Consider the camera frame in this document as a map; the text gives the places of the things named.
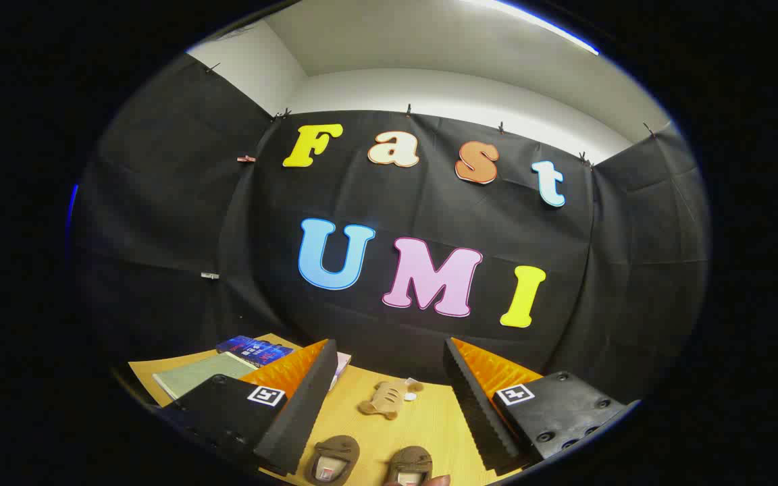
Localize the pink book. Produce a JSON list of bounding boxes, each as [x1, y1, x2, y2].
[[330, 352, 352, 391]]

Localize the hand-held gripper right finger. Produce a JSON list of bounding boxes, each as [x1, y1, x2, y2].
[[443, 337, 641, 475]]

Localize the brown plush toy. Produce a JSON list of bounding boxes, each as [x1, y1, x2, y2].
[[358, 379, 425, 421]]

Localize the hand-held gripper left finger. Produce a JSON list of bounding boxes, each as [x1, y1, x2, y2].
[[158, 339, 340, 476]]

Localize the cream fabric storage box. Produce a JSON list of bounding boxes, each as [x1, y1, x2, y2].
[[153, 352, 259, 408]]

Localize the brown slipper shoe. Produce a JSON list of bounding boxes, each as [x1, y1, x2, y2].
[[305, 435, 361, 486], [386, 445, 434, 486]]

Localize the black backdrop cloth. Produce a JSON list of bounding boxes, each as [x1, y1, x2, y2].
[[68, 53, 710, 406]]

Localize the dark blue book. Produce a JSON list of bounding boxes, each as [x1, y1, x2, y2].
[[217, 335, 294, 367]]

